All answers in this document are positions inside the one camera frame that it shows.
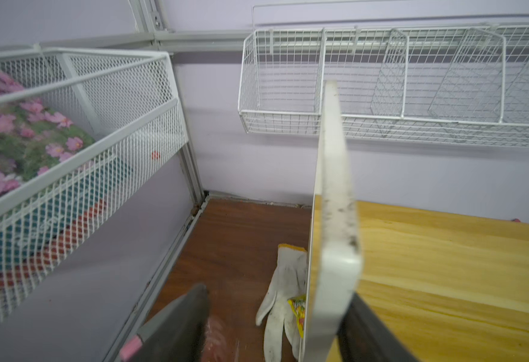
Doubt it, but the white metal wooden shelf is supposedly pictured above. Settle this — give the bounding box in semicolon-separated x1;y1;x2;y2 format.
299;85;529;361

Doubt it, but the white mesh side basket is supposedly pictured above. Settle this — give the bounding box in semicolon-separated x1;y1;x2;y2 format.
0;46;188;325

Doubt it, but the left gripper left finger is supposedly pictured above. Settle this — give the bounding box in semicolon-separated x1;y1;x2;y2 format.
128;284;210;361

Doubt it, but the white work glove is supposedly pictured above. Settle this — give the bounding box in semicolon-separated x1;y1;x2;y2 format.
255;244;308;361

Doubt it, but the long white wire wall basket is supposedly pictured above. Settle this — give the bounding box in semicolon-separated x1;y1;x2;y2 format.
237;15;529;148

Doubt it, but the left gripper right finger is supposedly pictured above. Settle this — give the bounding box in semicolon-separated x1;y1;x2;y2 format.
337;294;418;362

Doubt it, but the yellow flower fertilizer packet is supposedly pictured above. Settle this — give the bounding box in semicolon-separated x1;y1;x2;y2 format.
287;294;307;339

